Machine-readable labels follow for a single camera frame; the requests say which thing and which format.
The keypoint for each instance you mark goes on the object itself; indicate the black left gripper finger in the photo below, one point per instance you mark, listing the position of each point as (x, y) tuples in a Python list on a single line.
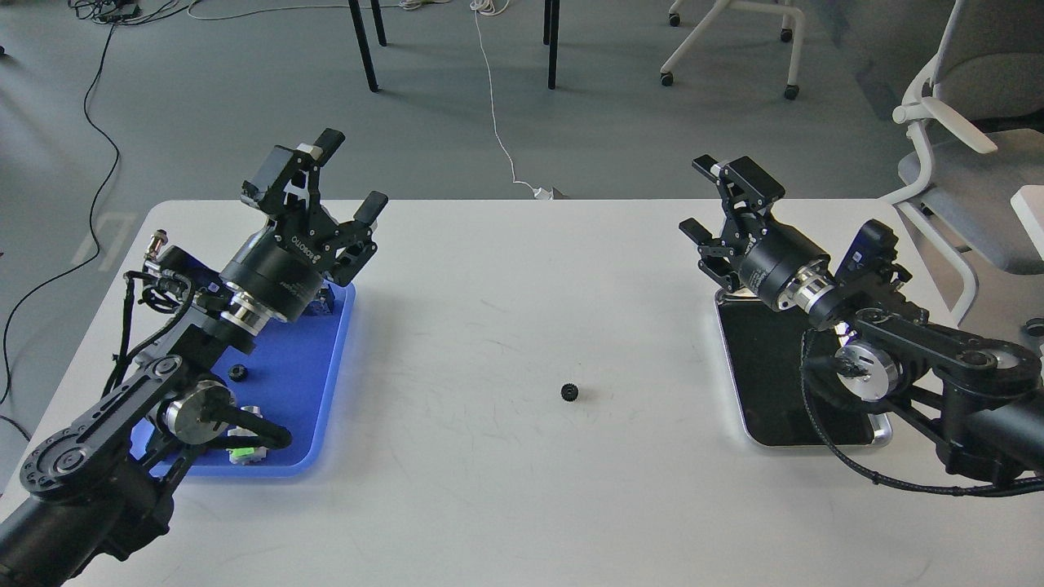
[(352, 246), (286, 186)]

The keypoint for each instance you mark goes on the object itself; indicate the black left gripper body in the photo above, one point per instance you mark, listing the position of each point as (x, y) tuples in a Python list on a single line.
[(278, 279)]

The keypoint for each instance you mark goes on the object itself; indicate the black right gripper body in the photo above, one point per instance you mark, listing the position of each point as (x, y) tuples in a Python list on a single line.
[(780, 265)]

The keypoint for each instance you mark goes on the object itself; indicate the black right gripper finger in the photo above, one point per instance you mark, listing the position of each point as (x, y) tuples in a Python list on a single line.
[(716, 251), (747, 193)]

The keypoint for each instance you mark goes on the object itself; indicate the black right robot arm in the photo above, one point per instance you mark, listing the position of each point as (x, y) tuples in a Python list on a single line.
[(867, 348)]

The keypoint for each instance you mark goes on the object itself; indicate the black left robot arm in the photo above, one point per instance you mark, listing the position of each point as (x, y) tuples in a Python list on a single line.
[(105, 483)]

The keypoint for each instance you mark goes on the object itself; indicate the shiny metal tray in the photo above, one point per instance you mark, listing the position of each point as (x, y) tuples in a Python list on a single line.
[(762, 347)]

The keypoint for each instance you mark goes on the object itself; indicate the blue plastic tray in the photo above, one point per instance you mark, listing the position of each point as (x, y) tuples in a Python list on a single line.
[(292, 379)]

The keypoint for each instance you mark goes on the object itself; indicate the black table leg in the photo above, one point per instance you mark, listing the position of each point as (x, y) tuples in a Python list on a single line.
[(362, 39), (551, 31)]

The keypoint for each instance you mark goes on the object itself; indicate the grey white office chair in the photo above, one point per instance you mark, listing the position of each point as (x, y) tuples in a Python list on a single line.
[(969, 114)]

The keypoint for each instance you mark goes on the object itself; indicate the black table leg right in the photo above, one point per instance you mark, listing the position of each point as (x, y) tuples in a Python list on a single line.
[(551, 31)]

